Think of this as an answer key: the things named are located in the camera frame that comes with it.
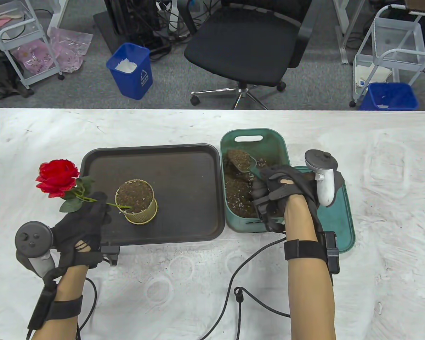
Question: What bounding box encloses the person's right hand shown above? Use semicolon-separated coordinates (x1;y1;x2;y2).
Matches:
251;165;323;234

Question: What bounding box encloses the person's left hand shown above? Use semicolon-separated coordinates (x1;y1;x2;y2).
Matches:
50;192;112;270

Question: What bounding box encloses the green plastic garden scoop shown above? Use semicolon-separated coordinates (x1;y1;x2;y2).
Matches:
228;149;266;177

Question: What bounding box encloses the brown potting mix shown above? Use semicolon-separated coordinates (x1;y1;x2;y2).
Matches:
223;152;270;218
118;181;153;213

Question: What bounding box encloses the red artificial rose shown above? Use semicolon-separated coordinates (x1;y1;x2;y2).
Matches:
35;159;133;213

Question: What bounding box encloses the teal plastic bin lid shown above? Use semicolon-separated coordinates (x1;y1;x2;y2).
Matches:
292;166;356;254

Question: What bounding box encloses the person's right forearm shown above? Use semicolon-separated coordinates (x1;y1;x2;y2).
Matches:
283;195;337;340

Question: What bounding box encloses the gray right hand controller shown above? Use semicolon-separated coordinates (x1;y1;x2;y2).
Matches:
305;149;346;207

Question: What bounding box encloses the gray hand controller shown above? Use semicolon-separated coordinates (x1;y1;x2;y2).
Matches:
15;221;66;280
305;149;346;207

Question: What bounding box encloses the gray left hand controller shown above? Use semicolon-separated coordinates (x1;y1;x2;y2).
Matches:
15;221;66;280

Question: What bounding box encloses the gold ribbed flower pot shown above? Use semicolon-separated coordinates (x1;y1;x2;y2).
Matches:
115;179;158;225

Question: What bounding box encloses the teal plastic storage bin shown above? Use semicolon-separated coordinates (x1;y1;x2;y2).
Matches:
220;129;297;233

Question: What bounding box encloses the dark brown plastic tray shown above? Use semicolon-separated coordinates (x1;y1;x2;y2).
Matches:
69;143;226;245

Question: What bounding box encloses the blue plastic waste bin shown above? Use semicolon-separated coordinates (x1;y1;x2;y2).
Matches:
359;83;419;111

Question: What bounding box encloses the black office chair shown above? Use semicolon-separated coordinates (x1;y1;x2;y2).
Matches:
177;0;312;109

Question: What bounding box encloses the blue bin with white paper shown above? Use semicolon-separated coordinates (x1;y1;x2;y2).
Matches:
106;42;153;100

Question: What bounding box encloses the dark backpack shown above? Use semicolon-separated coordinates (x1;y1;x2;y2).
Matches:
0;44;35;102

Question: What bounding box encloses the white cart with white box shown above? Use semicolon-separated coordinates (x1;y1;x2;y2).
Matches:
350;5;425;108

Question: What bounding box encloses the pink plastic bag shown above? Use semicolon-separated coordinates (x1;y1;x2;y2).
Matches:
50;28;94;73

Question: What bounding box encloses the white power strip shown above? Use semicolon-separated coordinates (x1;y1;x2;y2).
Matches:
156;0;179;32

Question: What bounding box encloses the white cart with pink bag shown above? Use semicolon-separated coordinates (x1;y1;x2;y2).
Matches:
0;0;64;90

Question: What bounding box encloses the black computer tower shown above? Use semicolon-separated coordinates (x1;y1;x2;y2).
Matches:
104;0;163;48

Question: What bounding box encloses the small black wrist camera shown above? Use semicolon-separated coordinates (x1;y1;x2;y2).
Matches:
253;200;285;233
101;244;120;266

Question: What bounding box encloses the right wrist strap with box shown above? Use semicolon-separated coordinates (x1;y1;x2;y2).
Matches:
283;231;340;285

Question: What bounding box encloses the wrist strap with box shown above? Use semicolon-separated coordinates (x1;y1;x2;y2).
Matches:
27;282;84;337
283;231;340;285

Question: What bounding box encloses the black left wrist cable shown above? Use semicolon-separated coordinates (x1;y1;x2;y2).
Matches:
77;278;98;340

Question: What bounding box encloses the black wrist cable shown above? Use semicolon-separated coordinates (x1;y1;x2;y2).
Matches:
77;278;98;340
202;237;291;340

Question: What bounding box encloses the left wrist strap with box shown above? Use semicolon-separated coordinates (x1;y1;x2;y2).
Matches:
27;282;84;337

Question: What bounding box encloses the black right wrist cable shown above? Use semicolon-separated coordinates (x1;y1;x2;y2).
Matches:
202;237;291;340

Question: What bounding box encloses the white table leg frame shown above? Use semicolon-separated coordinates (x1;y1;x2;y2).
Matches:
47;0;69;38
333;0;365;65

